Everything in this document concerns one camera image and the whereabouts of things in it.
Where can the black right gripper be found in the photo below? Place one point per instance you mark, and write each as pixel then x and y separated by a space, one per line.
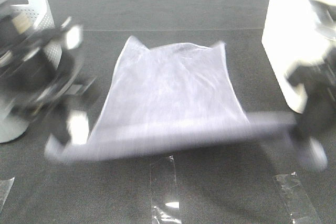
pixel 319 84

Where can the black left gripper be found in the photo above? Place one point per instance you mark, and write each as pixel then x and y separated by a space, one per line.
pixel 67 126

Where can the grey-blue microfibre towel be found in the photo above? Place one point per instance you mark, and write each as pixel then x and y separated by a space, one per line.
pixel 171 98

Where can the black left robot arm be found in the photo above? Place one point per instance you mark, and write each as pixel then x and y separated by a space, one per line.
pixel 41 81

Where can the white plastic storage basket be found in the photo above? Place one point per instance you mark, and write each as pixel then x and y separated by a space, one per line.
pixel 297 32

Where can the grey perforated laundry basket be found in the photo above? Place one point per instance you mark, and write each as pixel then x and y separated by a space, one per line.
pixel 29 62

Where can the clear tape strip left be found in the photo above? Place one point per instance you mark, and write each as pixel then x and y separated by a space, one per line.
pixel 5 187

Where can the clear tape strip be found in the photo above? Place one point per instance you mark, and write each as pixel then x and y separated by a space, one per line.
pixel 5 187
pixel 297 203
pixel 165 204

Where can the clear tape strip right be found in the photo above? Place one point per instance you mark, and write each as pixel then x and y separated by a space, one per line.
pixel 297 203

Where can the clear tape strip centre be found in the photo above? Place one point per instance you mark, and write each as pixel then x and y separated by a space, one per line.
pixel 165 204

